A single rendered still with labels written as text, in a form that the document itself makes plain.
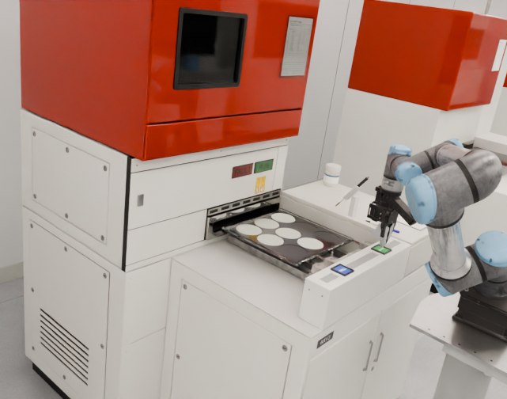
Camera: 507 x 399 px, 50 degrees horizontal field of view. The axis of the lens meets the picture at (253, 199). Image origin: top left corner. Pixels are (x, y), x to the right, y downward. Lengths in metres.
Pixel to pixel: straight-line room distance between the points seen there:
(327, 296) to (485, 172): 0.59
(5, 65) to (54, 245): 1.21
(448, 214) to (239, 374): 0.93
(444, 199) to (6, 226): 2.58
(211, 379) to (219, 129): 0.89
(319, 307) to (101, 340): 0.87
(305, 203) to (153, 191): 0.75
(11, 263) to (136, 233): 1.74
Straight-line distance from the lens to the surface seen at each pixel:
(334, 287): 1.66
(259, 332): 1.79
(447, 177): 1.37
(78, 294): 2.19
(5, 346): 2.99
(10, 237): 3.43
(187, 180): 1.92
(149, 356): 2.18
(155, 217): 1.88
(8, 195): 3.32
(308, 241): 2.08
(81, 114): 1.94
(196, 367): 2.10
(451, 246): 1.56
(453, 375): 2.06
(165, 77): 1.68
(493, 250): 1.74
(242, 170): 2.12
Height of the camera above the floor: 1.73
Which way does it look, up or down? 20 degrees down
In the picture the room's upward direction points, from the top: 8 degrees clockwise
